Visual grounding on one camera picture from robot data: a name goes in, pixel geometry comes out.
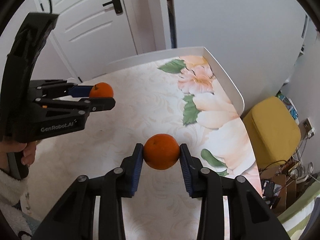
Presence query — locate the white fleece sleeve forearm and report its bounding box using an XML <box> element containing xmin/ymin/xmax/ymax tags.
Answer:
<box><xmin>1</xmin><ymin>170</ymin><xmax>32</xmax><ymax>239</ymax></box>

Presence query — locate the left hand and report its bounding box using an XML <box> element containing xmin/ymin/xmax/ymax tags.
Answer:
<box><xmin>1</xmin><ymin>140</ymin><xmax>37</xmax><ymax>171</ymax></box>

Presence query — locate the white panelled door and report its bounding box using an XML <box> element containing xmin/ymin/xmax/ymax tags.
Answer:
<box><xmin>34</xmin><ymin>0</ymin><xmax>137</xmax><ymax>81</ymax></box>

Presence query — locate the yellow stool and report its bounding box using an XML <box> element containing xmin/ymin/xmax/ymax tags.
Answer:
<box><xmin>243</xmin><ymin>96</ymin><xmax>302</xmax><ymax>170</ymax></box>

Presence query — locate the black curved gripper mount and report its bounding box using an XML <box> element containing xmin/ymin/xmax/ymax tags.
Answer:
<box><xmin>1</xmin><ymin>12</ymin><xmax>59</xmax><ymax>140</ymax></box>

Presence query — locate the cluttered cables and electronics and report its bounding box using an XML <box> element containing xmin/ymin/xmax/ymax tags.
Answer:
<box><xmin>258</xmin><ymin>115</ymin><xmax>316</xmax><ymax>215</ymax></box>

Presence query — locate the black door handle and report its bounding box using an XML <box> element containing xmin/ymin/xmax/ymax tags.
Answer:
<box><xmin>102</xmin><ymin>0</ymin><xmax>123</xmax><ymax>15</ymax></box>

